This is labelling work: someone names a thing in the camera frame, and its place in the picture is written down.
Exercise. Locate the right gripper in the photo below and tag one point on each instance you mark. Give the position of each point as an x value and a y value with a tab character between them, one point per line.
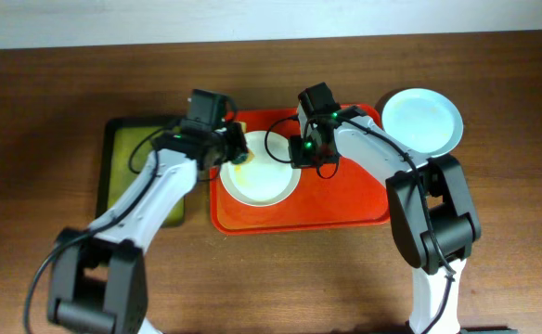
297	160

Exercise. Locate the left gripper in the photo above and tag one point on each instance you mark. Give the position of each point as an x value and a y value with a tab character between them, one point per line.
238	146

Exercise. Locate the green and yellow sponge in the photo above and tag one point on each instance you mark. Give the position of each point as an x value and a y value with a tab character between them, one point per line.
243	155

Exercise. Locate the cream white plate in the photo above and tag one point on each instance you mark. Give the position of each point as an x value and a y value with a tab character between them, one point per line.
261	181

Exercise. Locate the light blue plate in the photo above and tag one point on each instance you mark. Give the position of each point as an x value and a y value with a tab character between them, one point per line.
424	120

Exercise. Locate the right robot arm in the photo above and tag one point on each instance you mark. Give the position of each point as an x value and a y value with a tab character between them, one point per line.
433	219

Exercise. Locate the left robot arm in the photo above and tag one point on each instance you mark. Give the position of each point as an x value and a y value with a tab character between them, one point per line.
98	280

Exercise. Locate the red plastic tray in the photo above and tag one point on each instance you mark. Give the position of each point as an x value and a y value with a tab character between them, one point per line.
333	196

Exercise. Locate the black tray with soapy water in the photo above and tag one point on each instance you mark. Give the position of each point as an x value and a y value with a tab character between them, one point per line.
121	136

